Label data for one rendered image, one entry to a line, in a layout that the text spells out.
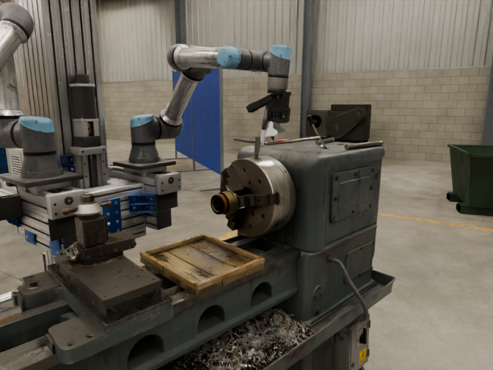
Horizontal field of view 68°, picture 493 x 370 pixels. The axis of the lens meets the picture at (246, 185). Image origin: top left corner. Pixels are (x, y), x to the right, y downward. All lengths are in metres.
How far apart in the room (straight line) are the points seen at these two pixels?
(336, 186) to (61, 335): 1.09
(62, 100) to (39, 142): 0.31
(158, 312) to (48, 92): 1.15
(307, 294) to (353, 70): 10.33
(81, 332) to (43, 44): 1.25
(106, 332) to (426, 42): 10.90
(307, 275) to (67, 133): 1.23
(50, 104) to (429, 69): 10.21
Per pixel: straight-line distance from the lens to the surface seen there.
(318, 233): 1.50
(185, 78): 1.77
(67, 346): 1.00
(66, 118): 1.87
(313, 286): 1.60
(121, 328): 1.02
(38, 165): 1.62
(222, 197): 1.34
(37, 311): 1.25
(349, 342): 1.91
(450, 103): 11.15
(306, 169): 1.43
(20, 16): 1.65
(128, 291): 1.03
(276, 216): 1.38
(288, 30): 12.42
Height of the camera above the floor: 1.44
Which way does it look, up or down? 12 degrees down
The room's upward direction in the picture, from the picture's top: straight up
